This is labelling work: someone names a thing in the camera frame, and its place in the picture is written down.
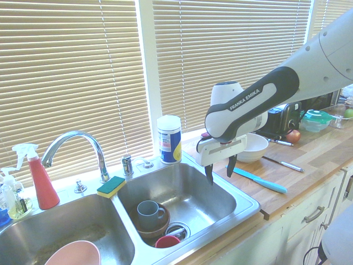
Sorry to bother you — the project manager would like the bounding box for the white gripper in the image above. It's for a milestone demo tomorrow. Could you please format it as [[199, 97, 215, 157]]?
[[196, 135, 247, 187]]

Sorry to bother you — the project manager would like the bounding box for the blue plastic knife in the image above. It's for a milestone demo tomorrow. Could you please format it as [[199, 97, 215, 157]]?
[[225, 165, 288, 194]]

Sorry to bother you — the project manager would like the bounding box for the stainless steel double sink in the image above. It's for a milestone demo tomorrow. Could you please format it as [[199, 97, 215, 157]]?
[[0, 153, 261, 265]]

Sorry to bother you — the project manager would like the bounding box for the sink drain strainer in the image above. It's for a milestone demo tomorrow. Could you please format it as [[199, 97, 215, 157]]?
[[165, 221, 191, 241]]

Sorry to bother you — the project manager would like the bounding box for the chrome sink sprayer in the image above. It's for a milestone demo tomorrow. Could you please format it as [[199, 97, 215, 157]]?
[[121, 155, 135, 177]]

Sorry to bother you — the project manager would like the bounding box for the chrome sink knob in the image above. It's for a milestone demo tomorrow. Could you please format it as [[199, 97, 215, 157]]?
[[73, 178, 88, 193]]

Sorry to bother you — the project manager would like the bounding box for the white ceramic bowl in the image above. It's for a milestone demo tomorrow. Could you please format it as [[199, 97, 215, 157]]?
[[236, 132, 270, 163]]

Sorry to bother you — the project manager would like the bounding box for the white blue wipes canister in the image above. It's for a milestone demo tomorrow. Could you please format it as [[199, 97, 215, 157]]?
[[157, 115, 183, 165]]

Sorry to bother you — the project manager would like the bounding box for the silver peeler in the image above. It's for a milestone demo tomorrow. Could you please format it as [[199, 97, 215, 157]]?
[[267, 137, 295, 147]]

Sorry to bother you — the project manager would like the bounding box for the silver pen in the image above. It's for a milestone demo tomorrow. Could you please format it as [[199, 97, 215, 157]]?
[[261, 156, 305, 173]]

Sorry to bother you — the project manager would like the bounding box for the red apple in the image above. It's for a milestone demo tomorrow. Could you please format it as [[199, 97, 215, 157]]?
[[285, 129, 301, 144]]

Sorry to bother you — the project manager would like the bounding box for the grey mug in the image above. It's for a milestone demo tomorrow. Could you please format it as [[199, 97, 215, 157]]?
[[137, 200, 166, 229]]

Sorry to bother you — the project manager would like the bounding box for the black chrome toaster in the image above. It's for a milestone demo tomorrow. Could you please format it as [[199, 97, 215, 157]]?
[[266, 101, 303, 136]]

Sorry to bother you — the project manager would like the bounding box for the red cup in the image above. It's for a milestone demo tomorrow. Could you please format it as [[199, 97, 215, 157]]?
[[154, 235, 181, 249]]

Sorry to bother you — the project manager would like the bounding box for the brown wooden bowl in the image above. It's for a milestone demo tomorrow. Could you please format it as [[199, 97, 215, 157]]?
[[129, 203, 171, 240]]

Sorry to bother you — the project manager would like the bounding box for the cream kitchen cabinet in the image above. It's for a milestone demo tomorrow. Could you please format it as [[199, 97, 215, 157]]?
[[176, 165, 353, 265]]

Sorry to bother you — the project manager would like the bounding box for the green lidded food container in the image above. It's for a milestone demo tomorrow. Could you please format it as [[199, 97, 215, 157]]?
[[299, 109, 334, 134]]

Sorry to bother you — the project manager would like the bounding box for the green yellow sponge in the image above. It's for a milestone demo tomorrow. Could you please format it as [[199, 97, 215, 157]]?
[[96, 176, 127, 199]]

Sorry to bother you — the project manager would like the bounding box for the medium beige window blind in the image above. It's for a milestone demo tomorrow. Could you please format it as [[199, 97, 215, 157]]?
[[152, 0, 312, 133]]

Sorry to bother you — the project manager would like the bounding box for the clear plastic container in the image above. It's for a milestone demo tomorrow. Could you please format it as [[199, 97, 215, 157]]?
[[329, 103, 353, 130]]

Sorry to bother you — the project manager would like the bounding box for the chrome gooseneck faucet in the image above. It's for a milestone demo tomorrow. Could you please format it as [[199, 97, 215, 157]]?
[[41, 130, 111, 183]]

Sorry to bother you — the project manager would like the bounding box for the pink bowl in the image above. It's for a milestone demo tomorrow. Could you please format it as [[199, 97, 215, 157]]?
[[44, 240, 101, 265]]

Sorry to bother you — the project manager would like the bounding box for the wide beige window blind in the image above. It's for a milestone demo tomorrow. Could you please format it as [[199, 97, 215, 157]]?
[[0, 0, 154, 188]]

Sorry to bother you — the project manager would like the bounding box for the red spray bottle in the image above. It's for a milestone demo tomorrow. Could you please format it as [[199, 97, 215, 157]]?
[[12, 144, 61, 210]]

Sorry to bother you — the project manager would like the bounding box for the narrow beige window blind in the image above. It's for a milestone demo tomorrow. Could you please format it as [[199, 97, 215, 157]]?
[[310, 0, 353, 39]]

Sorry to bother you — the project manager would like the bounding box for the clear yellow soap pump bottle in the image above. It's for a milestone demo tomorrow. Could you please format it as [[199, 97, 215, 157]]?
[[1, 167, 33, 220]]

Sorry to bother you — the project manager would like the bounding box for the blue liquid soap bottle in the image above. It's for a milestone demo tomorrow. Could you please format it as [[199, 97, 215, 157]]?
[[0, 190, 11, 227]]

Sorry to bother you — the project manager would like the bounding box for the brass drawer handle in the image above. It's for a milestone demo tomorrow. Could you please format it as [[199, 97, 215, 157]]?
[[304, 205, 325, 224]]

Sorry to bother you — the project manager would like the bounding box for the black floor cable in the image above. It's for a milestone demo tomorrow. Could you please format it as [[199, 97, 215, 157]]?
[[303, 245, 326, 265]]

